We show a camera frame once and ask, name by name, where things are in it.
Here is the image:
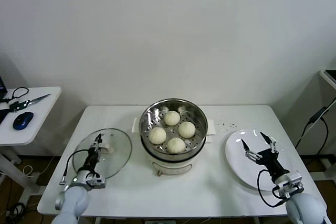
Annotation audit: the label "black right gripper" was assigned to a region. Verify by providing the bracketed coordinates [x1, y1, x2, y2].
[240, 131, 287, 181]

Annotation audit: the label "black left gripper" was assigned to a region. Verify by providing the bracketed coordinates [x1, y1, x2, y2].
[83, 133, 103, 172]

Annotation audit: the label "round glass pot lid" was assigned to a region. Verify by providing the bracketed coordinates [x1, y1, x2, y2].
[72, 129, 132, 182]

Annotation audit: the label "white steamed baozi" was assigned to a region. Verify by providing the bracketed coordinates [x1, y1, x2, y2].
[164, 110, 181, 126]
[178, 121, 196, 138]
[166, 137, 186, 154]
[149, 126, 167, 145]

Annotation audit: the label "perforated steel steamer basket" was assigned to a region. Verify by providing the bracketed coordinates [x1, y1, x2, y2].
[131, 99, 217, 156]

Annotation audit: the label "large white plate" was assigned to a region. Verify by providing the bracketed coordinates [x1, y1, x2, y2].
[225, 129, 294, 192]

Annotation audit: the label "small white side table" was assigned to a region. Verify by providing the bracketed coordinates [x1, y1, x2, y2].
[0, 86, 62, 201]

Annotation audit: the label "cream electric pot base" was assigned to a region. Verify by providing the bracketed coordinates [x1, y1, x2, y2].
[141, 134, 212, 177]

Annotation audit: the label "blue computer mouse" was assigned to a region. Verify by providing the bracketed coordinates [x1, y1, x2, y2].
[13, 112, 35, 131]

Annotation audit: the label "white desk with dark top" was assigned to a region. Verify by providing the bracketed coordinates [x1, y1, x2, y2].
[319, 69, 336, 93]

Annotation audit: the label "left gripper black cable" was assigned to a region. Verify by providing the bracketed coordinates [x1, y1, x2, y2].
[59, 149, 91, 186]

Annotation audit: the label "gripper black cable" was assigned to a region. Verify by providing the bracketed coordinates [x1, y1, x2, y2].
[256, 169, 287, 208]
[59, 149, 91, 186]

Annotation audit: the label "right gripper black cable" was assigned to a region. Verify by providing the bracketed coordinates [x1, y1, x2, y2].
[256, 169, 287, 208]

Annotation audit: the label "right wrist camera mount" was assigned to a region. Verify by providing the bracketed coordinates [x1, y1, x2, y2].
[272, 170, 305, 200]

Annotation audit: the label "black power adapter cable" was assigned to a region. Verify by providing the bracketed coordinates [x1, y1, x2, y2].
[294, 105, 330, 158]

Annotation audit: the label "black handled scissors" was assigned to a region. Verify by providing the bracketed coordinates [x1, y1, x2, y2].
[9, 93, 51, 112]

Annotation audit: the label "white floor cable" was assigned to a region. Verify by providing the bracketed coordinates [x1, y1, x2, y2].
[23, 165, 40, 178]

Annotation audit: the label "thin black cable loop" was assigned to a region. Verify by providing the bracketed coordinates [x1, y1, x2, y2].
[0, 87, 29, 104]

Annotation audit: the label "black floor cables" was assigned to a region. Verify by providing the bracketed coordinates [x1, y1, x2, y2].
[5, 202, 27, 221]

